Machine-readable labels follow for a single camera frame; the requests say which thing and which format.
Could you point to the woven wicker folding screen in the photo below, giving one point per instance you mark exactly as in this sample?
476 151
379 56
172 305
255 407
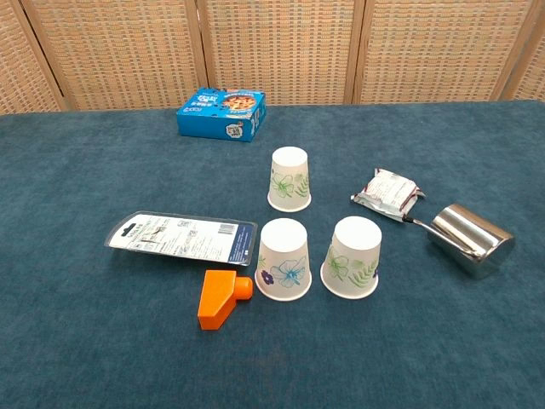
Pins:
277 42

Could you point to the steel gooseneck pitcher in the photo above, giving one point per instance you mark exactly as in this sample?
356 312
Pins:
472 240

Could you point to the clear blister pack card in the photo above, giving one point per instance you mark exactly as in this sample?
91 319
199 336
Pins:
183 238

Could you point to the orange plastic block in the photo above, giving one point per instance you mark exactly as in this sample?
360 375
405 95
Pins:
215 300

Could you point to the white cup green fern print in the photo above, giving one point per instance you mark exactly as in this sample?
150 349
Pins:
351 255

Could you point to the white cup blue flower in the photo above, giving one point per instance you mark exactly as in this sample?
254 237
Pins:
283 260

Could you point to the white cup green flower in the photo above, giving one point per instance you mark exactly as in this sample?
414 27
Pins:
289 179

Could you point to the blue cookie box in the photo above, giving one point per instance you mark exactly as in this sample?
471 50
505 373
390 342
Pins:
221 115

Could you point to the white foil snack packet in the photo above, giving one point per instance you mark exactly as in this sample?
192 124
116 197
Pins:
387 194

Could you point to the dark blue carpet mat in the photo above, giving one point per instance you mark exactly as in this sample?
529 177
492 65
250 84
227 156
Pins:
127 349

